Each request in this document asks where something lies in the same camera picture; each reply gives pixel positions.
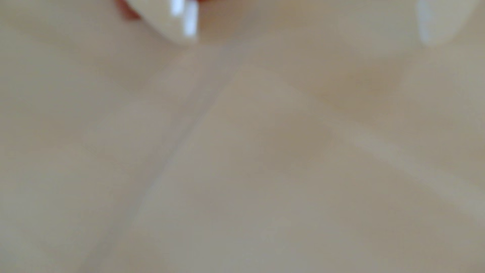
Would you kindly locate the red block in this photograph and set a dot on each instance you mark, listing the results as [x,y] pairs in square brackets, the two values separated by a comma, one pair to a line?
[127,10]

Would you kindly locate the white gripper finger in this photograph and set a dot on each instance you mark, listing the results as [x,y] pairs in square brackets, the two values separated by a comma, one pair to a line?
[163,17]
[443,19]

